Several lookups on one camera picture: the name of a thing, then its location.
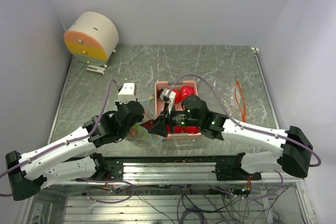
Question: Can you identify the green grape bunch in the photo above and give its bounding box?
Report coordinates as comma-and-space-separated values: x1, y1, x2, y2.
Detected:
129, 123, 145, 139

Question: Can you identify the red apple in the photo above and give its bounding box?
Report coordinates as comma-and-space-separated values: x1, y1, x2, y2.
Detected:
166, 125, 183, 134

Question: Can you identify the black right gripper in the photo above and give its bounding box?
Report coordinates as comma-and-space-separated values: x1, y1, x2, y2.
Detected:
149, 101, 201, 136

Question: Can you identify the red tomato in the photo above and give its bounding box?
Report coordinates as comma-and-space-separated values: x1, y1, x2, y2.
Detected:
172, 89, 182, 104

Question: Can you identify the small metal bracket block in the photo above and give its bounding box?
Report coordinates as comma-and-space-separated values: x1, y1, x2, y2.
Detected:
86, 65, 106, 76

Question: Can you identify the round cream drawer cabinet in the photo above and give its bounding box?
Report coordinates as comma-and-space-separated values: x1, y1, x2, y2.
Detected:
64, 11, 119, 67

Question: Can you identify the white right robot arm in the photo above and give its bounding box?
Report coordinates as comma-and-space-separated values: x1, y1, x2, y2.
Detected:
149, 95, 313, 180

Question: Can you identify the pink perforated plastic basket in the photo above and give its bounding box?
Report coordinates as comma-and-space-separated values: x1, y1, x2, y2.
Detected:
154, 80, 201, 139

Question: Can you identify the aluminium frame rail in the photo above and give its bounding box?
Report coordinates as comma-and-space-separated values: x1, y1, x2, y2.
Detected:
28, 161, 305, 185

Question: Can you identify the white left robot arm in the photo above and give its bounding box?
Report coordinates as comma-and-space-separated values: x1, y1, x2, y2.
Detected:
6, 101, 144, 201

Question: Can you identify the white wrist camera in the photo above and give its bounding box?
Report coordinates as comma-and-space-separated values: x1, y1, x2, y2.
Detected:
163, 88, 175, 113
118, 83, 137, 104

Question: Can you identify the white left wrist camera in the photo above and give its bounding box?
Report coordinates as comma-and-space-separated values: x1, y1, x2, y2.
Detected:
118, 83, 137, 104

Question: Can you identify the pink-red apple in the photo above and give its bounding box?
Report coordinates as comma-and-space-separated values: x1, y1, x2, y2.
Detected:
180, 86, 195, 100

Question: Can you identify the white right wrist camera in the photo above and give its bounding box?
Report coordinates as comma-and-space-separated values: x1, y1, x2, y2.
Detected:
163, 88, 175, 113

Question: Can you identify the clear blue-zipper zip bag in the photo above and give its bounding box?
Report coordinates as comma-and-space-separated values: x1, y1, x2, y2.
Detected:
126, 96, 163, 145

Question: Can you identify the clear red-zipper zip bag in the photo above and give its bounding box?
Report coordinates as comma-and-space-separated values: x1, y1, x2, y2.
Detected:
212, 80, 247, 122

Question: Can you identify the red strawberry bunch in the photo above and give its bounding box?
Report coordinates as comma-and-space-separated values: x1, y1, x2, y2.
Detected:
141, 119, 155, 131

